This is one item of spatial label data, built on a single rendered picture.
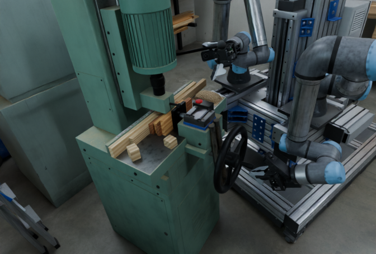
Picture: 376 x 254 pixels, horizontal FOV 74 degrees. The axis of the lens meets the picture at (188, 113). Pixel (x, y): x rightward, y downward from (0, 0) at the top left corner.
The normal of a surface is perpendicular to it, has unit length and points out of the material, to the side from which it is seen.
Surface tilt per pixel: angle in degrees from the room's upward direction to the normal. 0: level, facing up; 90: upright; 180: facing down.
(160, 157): 0
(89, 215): 0
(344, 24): 90
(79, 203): 0
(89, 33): 90
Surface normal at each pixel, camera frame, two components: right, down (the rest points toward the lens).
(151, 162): -0.07, -0.84
